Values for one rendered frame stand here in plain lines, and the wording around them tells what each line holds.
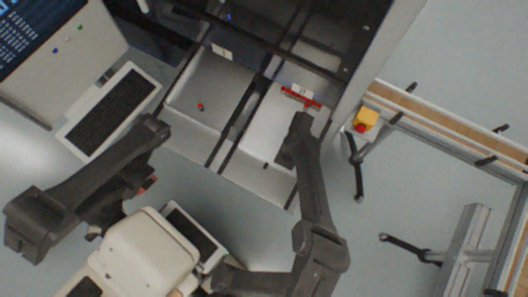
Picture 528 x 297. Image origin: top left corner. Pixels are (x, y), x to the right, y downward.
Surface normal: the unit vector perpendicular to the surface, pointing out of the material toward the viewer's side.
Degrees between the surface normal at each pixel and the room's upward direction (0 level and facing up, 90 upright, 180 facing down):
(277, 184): 0
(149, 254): 42
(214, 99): 0
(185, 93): 0
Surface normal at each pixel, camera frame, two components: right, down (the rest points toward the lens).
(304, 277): 0.29, 0.07
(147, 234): 0.45, -0.69
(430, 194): 0.01, -0.28
